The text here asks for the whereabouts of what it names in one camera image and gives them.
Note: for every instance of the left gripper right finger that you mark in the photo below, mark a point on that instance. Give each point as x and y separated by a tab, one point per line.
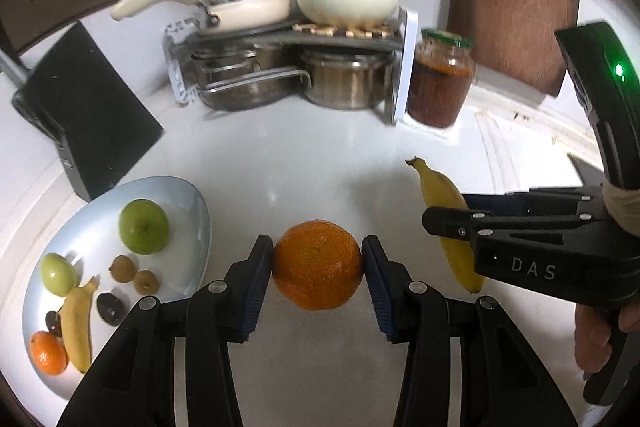
503	381

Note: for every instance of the black knife block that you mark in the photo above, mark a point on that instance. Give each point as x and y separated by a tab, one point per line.
99	127

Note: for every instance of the white metal shelf rack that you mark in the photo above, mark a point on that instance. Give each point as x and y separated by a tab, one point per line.
181	40

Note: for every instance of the dark plum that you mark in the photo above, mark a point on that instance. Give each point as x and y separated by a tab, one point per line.
111	309

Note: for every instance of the dark cherry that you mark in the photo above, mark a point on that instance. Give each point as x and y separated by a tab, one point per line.
53	323

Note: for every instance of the cream saucepan with handle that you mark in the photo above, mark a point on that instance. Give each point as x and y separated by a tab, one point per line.
217	16

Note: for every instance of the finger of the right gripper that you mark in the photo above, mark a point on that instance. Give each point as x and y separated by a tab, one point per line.
542	199
500	222

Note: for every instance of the white paper under jar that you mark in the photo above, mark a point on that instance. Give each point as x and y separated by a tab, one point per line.
415	126

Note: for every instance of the orange fruit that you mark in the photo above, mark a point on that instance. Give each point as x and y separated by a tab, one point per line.
317	265
47	353

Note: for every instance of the large green apple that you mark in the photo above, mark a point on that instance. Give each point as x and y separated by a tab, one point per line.
143	227

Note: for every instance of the light blue oval plate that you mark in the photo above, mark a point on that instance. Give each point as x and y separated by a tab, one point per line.
91	238

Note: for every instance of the small yellow banana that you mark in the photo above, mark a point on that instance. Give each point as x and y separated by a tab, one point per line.
75	324

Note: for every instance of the person right hand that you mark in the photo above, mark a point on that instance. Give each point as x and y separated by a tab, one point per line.
592	335

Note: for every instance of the steel stock pot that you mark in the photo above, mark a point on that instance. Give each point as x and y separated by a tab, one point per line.
346	79

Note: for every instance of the wooden trivet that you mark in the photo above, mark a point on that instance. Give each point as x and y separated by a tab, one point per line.
383	32

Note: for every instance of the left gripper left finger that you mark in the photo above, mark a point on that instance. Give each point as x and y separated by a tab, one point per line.
131	382

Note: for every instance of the glass jar red sauce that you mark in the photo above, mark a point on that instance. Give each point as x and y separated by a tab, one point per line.
442	74

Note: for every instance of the steel pot with handle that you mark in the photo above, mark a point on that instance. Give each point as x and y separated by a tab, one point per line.
235	79

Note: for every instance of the small green apple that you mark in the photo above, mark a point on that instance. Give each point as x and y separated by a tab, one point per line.
57	274

